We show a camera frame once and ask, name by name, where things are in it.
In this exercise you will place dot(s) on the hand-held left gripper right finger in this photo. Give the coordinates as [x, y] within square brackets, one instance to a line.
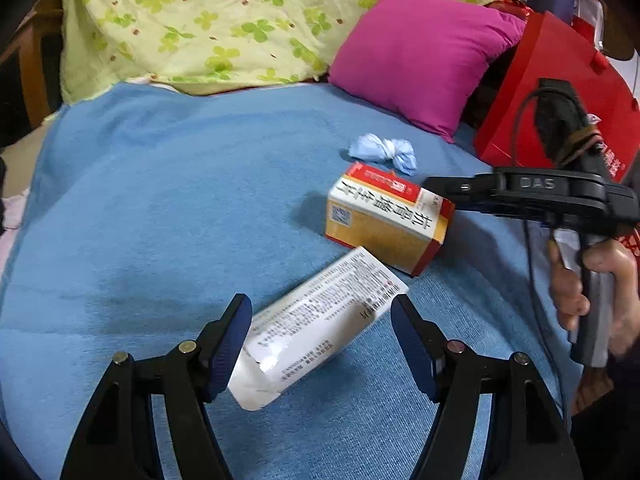
[415, 345]

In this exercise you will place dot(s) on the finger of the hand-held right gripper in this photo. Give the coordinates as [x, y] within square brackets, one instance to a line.
[460, 192]

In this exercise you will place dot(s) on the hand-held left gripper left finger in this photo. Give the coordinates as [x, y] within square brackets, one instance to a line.
[227, 345]

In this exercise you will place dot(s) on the yellow white medicine box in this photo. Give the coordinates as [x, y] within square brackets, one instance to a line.
[385, 230]

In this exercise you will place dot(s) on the knotted blue face mask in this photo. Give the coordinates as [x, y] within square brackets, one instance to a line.
[380, 150]

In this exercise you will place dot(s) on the white toothpaste box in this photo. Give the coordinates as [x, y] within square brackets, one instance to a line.
[320, 315]

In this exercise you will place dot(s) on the person's right hand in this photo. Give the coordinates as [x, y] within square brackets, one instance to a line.
[625, 290]

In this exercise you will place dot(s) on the red paper shopping bag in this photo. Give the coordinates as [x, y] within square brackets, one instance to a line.
[500, 125]

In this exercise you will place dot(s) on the pink pillow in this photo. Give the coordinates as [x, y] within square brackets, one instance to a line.
[425, 60]

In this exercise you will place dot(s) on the blue blanket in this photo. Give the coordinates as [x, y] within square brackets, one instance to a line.
[150, 210]

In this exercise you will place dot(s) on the person's dark clothing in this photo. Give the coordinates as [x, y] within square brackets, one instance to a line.
[610, 440]

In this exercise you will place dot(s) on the white bedsheet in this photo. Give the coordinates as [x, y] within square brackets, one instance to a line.
[12, 220]

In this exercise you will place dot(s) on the green clover print quilt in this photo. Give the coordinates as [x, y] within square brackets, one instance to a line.
[225, 20]

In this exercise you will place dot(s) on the brown wooden cabinet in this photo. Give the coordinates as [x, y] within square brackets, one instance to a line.
[35, 75]

